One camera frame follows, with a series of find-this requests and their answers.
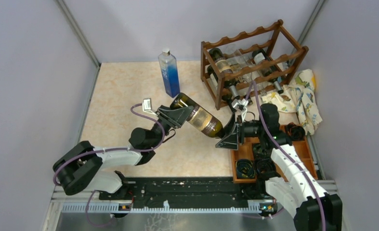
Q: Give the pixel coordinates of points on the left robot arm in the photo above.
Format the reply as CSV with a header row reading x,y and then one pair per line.
x,y
84,166

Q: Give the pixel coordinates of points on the green wine bottle dark label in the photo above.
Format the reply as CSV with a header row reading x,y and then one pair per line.
x,y
224,67

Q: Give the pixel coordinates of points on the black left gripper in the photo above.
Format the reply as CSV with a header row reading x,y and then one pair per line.
x,y
179,115

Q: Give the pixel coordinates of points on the green wine bottle grey capsule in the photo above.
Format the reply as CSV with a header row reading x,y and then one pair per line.
x,y
260,56

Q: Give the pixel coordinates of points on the rolled green patterned tie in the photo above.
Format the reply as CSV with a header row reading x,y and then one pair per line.
x,y
259,152

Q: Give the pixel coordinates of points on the rolled dark patterned tie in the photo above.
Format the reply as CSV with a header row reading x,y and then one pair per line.
x,y
244,169

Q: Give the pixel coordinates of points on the rolled dark striped tie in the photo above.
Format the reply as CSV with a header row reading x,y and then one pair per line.
x,y
265,165

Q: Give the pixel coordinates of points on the wooden compartment tray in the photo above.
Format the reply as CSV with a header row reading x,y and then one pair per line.
x,y
245,152

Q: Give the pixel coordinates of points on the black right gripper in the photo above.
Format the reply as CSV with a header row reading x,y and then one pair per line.
x,y
230,140

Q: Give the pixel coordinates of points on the dinosaur print cloth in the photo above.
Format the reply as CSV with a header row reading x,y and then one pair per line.
x,y
298,97

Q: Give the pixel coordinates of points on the clear whisky bottle black label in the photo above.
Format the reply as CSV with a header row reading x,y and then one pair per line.
x,y
245,92

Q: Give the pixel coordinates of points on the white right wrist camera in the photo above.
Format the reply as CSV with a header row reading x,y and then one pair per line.
x,y
241,107

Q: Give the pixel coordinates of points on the square clear glass bottle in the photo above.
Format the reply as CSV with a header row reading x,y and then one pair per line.
x,y
261,85

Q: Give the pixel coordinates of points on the clear blue vodka bottle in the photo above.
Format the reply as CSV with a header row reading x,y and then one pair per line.
x,y
169,71

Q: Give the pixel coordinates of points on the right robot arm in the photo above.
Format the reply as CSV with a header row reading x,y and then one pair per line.
x,y
310,205

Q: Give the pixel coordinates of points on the black rolled belt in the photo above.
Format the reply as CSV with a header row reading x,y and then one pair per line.
x,y
295,132

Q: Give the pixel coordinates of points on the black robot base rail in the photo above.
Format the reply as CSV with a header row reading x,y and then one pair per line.
x,y
193,193

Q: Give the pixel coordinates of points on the wooden wine rack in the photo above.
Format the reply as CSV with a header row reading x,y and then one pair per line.
x,y
261,38

